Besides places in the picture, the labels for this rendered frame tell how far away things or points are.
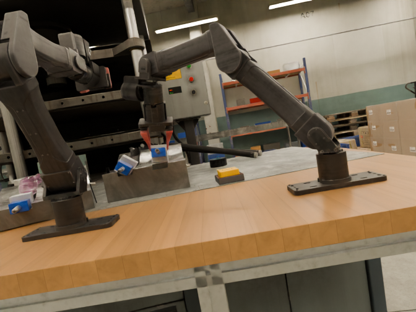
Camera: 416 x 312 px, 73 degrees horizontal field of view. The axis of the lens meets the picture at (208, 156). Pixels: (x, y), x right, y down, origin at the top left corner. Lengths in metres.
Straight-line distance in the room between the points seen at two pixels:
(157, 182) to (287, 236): 0.53
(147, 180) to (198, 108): 0.95
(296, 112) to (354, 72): 7.65
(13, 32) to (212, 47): 0.40
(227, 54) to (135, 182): 0.48
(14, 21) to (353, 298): 1.22
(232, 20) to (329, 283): 7.42
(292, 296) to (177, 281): 0.65
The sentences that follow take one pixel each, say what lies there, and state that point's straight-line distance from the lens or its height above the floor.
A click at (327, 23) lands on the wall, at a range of 8.35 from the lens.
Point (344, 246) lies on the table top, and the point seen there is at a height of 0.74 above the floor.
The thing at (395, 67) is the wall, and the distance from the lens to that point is 8.71.
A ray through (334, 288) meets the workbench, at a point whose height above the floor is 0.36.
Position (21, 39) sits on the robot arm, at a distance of 0.62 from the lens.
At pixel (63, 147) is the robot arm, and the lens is 0.68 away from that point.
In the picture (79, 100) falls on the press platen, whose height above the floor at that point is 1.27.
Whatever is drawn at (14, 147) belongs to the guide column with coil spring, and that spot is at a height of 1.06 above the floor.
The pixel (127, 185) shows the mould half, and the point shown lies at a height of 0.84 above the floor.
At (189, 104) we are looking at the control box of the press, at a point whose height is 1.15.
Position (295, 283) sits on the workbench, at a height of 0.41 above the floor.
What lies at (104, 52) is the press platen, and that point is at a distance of 1.84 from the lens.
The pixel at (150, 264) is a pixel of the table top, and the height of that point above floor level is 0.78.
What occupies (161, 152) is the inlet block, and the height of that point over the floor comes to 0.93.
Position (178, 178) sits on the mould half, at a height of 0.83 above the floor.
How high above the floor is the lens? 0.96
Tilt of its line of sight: 5 degrees down
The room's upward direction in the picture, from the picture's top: 10 degrees counter-clockwise
